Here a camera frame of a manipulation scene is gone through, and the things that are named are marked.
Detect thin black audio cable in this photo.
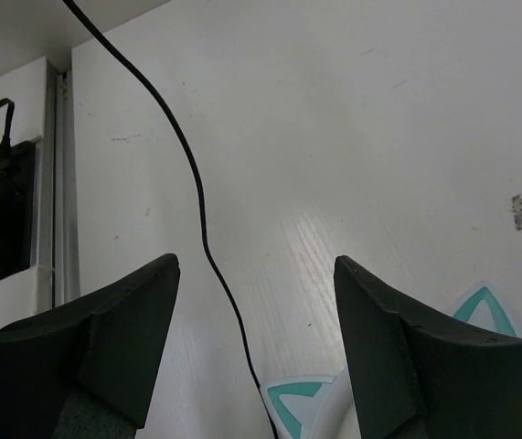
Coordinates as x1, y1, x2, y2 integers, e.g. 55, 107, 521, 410
61, 0, 280, 439

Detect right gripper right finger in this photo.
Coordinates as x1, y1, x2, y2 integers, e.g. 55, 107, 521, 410
334, 256, 522, 438

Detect small brown debris piece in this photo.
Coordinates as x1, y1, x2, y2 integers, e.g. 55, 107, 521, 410
511, 194, 522, 230

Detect white teal cat-ear headphones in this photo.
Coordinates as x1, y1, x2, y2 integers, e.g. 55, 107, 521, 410
261, 281, 522, 439

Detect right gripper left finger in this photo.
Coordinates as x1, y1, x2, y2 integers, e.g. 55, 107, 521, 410
0, 253, 180, 438

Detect aluminium front rail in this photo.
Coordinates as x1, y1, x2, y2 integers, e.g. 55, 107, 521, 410
44, 65, 81, 307

